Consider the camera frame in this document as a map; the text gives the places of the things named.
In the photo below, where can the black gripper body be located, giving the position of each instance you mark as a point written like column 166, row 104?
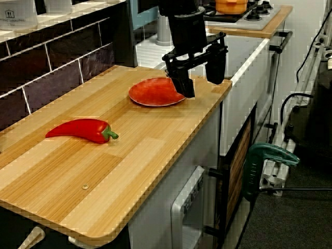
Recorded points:
column 188, row 33

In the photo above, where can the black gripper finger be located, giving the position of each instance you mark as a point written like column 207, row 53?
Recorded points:
column 184, row 85
column 215, row 67

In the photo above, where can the red chili pepper toy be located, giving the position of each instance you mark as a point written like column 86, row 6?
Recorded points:
column 77, row 129

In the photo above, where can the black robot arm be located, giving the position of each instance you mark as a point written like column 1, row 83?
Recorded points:
column 181, row 6

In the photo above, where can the red round plate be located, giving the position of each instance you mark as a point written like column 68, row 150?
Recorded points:
column 153, row 92

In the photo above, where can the white toy faucet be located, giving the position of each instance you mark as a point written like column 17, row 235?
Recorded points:
column 164, row 29

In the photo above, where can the grey toy stove top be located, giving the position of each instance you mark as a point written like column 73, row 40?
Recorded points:
column 233, row 18

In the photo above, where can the orange toy pot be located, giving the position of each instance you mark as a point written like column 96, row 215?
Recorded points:
column 230, row 6

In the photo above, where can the wooden stove counter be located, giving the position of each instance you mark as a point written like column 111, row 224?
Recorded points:
column 259, row 29

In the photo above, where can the black stove knob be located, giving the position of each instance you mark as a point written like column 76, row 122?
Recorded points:
column 261, row 10
column 267, row 4
column 253, row 16

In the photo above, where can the black kitchen side panel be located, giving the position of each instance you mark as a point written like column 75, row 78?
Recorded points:
column 124, row 36

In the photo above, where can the brown wooden cabinet door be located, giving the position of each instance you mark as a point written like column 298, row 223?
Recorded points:
column 240, row 166

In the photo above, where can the grey dishwasher door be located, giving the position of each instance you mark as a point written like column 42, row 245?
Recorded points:
column 186, row 207

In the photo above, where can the white toy kitchen cabinet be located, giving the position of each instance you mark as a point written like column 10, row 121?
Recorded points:
column 155, row 220

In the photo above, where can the white jar with print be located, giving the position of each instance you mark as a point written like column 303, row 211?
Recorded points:
column 18, row 18

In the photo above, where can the white rounded peg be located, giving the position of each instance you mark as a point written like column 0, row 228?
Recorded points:
column 32, row 237
column 88, row 242

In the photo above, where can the silver aluminium frame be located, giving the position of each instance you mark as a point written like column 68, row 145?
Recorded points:
column 298, row 103

